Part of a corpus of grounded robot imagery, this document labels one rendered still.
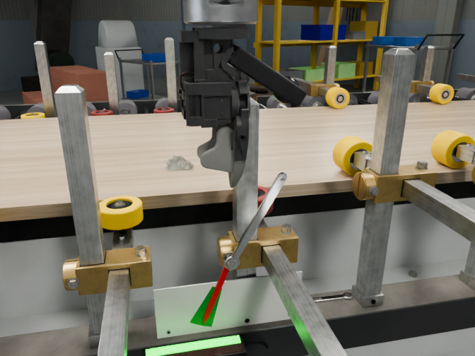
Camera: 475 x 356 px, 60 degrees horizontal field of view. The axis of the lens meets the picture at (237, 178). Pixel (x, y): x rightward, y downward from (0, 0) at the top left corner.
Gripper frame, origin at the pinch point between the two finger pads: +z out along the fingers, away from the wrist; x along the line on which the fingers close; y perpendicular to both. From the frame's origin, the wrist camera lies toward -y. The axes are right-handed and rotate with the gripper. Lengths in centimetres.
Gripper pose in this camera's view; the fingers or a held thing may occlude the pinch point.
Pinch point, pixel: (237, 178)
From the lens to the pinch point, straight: 58.0
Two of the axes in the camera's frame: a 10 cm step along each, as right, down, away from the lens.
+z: 0.0, 9.4, 3.5
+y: -9.8, 0.7, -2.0
